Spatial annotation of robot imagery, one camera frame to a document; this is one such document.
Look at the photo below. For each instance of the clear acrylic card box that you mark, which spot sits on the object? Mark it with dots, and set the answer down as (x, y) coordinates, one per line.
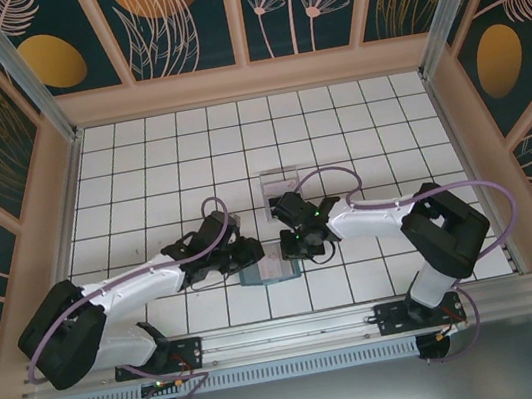
(280, 177)

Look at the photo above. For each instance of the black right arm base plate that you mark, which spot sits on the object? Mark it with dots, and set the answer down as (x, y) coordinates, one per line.
(391, 316)

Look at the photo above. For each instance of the blue card holder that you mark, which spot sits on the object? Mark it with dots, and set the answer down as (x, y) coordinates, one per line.
(279, 279)

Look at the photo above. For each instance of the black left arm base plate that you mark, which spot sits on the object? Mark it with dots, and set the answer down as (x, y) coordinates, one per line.
(189, 351)

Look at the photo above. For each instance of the aluminium mounting rail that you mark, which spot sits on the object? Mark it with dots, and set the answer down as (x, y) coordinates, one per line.
(287, 333)

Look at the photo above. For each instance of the small green LED circuit board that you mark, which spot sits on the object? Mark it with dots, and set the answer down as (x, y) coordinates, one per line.
(161, 384)

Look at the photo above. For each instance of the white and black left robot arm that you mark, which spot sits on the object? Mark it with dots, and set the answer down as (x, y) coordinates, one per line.
(133, 286)

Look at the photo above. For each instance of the pink blossom print card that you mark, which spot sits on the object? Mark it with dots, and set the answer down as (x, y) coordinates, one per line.
(272, 262)

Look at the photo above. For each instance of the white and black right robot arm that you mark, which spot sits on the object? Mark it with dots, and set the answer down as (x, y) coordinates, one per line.
(375, 215)

